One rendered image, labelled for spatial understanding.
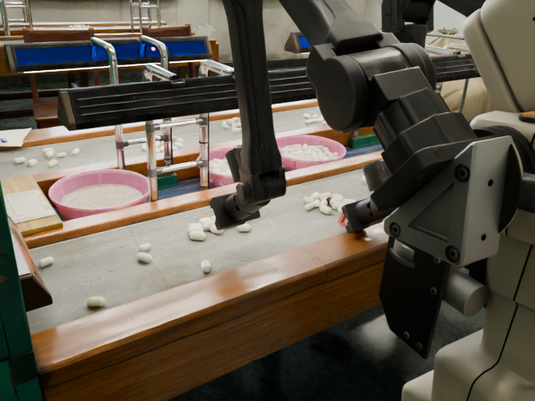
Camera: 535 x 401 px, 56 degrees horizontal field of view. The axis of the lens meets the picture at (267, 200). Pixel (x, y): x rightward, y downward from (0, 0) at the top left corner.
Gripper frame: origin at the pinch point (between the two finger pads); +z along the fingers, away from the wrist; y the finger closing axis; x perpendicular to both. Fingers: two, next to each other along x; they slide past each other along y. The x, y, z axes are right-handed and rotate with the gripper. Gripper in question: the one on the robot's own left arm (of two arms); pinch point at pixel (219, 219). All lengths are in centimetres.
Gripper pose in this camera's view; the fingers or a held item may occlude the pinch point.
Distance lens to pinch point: 114.8
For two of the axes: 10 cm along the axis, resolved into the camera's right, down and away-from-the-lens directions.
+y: -8.2, 2.0, -5.4
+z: -4.7, 3.0, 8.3
